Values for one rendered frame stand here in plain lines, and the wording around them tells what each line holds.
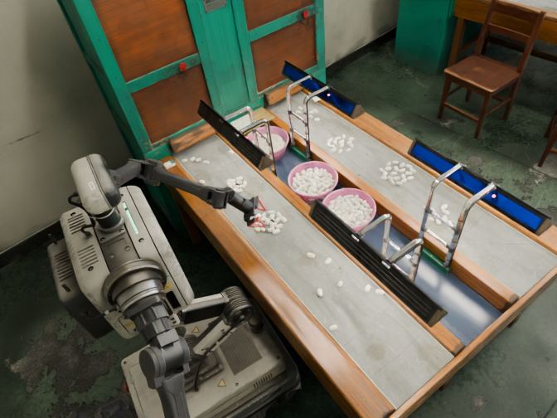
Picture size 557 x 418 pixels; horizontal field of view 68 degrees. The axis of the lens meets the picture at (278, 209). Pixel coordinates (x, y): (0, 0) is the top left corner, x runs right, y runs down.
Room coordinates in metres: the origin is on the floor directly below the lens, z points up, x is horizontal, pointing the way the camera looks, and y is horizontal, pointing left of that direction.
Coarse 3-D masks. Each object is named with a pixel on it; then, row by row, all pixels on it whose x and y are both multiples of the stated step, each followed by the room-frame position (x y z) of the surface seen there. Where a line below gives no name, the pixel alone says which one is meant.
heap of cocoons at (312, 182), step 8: (296, 176) 1.65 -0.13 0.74; (304, 176) 1.64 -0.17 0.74; (312, 176) 1.65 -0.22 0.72; (320, 176) 1.64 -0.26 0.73; (328, 176) 1.61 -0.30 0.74; (296, 184) 1.60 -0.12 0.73; (304, 184) 1.57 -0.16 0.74; (312, 184) 1.57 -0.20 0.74; (320, 184) 1.56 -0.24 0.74; (328, 184) 1.55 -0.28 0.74; (304, 192) 1.51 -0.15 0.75; (312, 192) 1.52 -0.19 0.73; (320, 192) 1.50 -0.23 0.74
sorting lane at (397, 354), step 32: (224, 160) 1.88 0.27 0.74; (256, 192) 1.58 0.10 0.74; (288, 224) 1.32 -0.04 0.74; (288, 256) 1.13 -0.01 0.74; (320, 256) 1.10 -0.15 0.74; (320, 288) 0.94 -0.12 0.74; (352, 288) 0.91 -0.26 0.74; (320, 320) 0.79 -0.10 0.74; (352, 320) 0.77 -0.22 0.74; (384, 320) 0.74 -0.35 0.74; (352, 352) 0.64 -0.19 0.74; (384, 352) 0.62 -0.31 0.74; (416, 352) 0.60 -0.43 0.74; (448, 352) 0.58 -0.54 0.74; (384, 384) 0.50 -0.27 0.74; (416, 384) 0.49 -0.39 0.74
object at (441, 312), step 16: (320, 208) 1.07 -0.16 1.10; (320, 224) 1.03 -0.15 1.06; (336, 224) 0.98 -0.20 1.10; (336, 240) 0.94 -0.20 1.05; (352, 240) 0.90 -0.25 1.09; (368, 256) 0.82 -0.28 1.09; (384, 256) 0.83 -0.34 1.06; (384, 272) 0.75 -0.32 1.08; (400, 272) 0.72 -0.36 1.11; (400, 288) 0.68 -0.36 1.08; (416, 288) 0.66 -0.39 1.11; (416, 304) 0.62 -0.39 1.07; (432, 304) 0.60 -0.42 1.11; (432, 320) 0.56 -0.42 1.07
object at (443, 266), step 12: (456, 168) 1.15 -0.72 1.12; (432, 192) 1.08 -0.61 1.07; (480, 192) 1.00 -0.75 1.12; (468, 204) 0.96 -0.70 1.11; (420, 228) 1.10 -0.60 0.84; (456, 228) 0.96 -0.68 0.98; (456, 240) 0.95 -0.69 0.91; (432, 252) 1.04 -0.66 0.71; (432, 264) 1.00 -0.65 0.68; (444, 264) 0.96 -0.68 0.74
